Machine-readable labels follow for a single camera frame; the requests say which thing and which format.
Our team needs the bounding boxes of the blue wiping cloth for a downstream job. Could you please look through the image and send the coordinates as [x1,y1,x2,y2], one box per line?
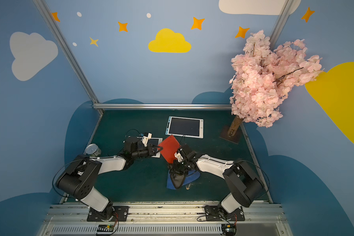
[166,170,201,190]

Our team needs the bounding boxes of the pink cherry blossom tree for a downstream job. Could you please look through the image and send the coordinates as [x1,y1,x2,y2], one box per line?
[229,30,323,128]

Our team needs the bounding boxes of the dark square tree base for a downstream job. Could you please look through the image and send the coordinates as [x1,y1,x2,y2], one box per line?
[219,125,243,144]

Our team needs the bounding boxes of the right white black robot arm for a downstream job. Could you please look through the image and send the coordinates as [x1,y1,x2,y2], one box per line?
[168,145,267,217]

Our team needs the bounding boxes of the small circuit board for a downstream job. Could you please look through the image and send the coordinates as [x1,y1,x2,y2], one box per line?
[95,225,114,236]
[221,224,236,236]

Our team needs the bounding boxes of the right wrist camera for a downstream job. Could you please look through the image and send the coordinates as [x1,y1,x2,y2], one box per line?
[174,151,184,162]

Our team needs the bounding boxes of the red frame drawing tablet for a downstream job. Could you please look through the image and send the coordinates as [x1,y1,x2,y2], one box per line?
[159,135,180,164]

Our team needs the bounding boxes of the white frame drawing tablet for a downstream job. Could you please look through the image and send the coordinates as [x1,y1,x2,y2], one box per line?
[148,138,163,158]

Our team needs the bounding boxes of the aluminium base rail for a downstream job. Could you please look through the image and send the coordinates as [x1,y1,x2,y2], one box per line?
[38,201,293,236]

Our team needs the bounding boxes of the right small circuit board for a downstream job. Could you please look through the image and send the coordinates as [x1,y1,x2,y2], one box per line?
[221,224,236,236]

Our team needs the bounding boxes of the left small circuit board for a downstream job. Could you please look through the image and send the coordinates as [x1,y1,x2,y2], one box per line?
[95,225,114,236]

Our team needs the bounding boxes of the white blue drawing tablet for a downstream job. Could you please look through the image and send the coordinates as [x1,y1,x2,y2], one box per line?
[165,116,204,139]

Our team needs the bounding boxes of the silver tin can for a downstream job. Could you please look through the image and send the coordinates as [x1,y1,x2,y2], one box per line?
[85,144,101,157]

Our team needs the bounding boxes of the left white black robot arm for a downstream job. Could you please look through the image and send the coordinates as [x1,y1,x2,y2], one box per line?
[53,136,163,222]

